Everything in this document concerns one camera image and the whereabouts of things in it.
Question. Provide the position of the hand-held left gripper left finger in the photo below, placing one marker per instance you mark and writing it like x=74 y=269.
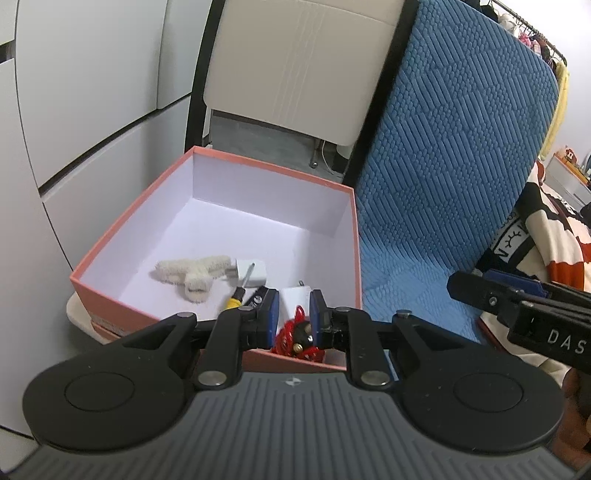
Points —
x=272 y=318

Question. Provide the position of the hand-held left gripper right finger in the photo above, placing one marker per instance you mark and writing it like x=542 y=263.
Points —
x=317 y=318

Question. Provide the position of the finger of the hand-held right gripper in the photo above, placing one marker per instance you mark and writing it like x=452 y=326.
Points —
x=531 y=285
x=480 y=293

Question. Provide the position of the red toy ornament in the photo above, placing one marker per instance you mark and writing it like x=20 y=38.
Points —
x=288 y=332

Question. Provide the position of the white charger plug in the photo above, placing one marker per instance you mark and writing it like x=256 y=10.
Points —
x=293 y=300
x=261 y=277

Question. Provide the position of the pink cardboard box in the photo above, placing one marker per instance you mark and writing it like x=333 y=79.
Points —
x=258 y=207

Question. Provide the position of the black pen-shaped gadget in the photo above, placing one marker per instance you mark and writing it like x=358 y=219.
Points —
x=257 y=299

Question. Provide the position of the black white red printed blanket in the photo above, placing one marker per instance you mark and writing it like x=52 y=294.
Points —
x=554 y=240

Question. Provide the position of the white fluffy toy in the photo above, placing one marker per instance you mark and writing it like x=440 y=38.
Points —
x=194 y=277

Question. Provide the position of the blue quilted cover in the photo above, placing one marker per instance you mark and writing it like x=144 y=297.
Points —
x=438 y=161

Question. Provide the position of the pink box lid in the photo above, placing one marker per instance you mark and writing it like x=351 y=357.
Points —
x=105 y=330

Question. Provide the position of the yellow hanging garment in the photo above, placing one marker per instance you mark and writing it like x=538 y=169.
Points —
x=559 y=106

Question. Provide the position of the white stool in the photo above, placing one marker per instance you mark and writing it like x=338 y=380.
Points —
x=76 y=314

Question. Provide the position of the clothes rack with garments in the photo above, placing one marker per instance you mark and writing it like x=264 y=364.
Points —
x=531 y=32

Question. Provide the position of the white cabinet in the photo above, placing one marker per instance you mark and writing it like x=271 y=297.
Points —
x=92 y=92

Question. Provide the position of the cream chair with black frame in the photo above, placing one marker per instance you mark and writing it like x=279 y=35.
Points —
x=295 y=69

